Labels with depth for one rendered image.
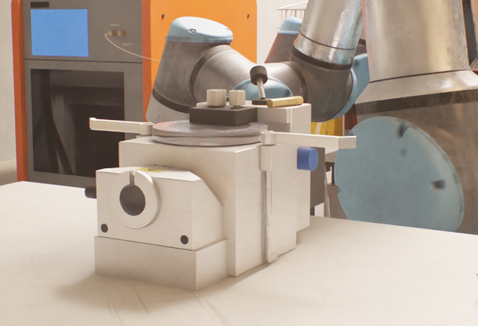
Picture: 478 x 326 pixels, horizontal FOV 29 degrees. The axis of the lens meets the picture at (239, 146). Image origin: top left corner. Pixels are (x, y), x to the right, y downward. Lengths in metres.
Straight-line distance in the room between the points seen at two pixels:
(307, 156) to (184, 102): 0.61
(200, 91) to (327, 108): 0.19
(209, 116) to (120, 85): 1.15
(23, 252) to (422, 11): 0.50
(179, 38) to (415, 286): 0.72
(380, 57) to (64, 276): 0.49
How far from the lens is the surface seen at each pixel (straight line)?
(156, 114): 1.34
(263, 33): 3.63
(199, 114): 0.71
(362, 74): 1.57
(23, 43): 2.01
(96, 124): 0.75
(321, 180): 0.82
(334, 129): 2.29
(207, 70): 1.25
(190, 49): 1.28
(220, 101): 0.72
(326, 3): 1.27
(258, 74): 0.75
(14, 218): 0.86
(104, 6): 1.87
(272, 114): 0.72
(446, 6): 1.02
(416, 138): 0.96
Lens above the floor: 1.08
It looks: 8 degrees down
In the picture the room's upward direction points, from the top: straight up
